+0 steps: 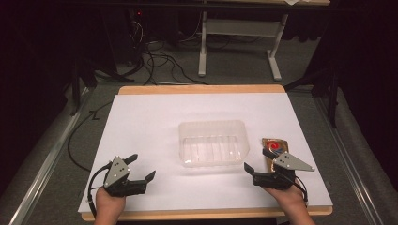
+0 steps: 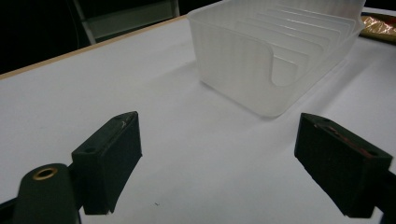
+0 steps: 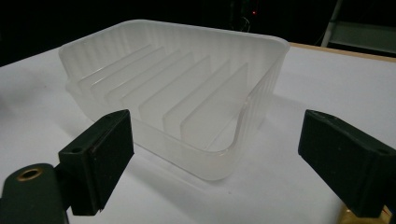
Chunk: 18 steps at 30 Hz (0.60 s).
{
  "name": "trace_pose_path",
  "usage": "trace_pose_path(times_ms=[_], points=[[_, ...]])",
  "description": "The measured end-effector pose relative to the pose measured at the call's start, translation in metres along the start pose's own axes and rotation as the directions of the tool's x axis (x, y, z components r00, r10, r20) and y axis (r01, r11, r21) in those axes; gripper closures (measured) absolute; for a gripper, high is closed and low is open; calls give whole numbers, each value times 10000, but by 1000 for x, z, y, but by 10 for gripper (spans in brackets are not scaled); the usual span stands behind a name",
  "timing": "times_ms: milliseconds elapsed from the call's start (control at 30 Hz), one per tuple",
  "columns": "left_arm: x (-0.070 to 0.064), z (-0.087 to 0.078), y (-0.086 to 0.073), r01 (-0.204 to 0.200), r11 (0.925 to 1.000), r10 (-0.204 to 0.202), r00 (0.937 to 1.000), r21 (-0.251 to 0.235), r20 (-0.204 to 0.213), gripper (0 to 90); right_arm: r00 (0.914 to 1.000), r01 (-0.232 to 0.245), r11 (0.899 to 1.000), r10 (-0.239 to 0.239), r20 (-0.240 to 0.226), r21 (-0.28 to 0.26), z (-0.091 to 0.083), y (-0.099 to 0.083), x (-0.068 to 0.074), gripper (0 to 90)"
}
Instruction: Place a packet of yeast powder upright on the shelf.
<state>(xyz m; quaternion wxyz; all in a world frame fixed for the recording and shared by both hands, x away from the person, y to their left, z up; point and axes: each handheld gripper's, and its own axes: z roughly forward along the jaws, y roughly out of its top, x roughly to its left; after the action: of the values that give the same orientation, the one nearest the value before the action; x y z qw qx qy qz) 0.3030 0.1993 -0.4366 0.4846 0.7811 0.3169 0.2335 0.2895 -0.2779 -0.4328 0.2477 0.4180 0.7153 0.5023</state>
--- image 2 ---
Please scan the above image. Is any shiny gold foil packet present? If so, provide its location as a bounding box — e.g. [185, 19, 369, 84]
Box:
[359, 12, 396, 45]

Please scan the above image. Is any translucent plastic slotted rack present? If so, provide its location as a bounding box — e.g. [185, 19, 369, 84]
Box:
[187, 0, 367, 119]

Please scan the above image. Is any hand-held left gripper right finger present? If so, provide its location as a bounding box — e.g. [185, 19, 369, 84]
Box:
[293, 112, 394, 219]

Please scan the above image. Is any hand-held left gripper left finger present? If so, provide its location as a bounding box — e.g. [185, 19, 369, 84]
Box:
[71, 110, 143, 216]

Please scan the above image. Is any grey metal stand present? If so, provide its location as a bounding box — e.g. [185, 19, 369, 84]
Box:
[73, 0, 181, 46]

